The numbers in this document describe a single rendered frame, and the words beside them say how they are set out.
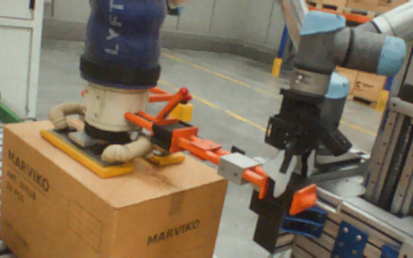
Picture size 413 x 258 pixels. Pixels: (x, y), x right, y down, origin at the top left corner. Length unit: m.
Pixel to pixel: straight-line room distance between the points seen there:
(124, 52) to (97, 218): 0.42
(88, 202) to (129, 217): 0.12
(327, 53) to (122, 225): 0.59
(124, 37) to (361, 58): 0.60
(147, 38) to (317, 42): 0.50
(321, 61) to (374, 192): 0.65
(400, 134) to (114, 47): 0.83
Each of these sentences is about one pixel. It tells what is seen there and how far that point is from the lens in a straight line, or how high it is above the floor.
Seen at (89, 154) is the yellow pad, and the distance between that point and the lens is 1.22.
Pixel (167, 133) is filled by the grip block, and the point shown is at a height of 1.10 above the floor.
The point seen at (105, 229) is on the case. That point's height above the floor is 0.88.
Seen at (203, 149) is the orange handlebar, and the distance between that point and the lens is 1.02.
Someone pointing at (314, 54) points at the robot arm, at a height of 1.36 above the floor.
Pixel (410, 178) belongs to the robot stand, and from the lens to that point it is 1.34.
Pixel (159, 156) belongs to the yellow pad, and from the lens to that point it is 1.27.
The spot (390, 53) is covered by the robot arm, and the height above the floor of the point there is 1.39.
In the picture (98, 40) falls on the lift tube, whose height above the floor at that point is 1.27.
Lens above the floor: 1.43
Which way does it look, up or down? 17 degrees down
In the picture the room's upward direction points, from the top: 10 degrees clockwise
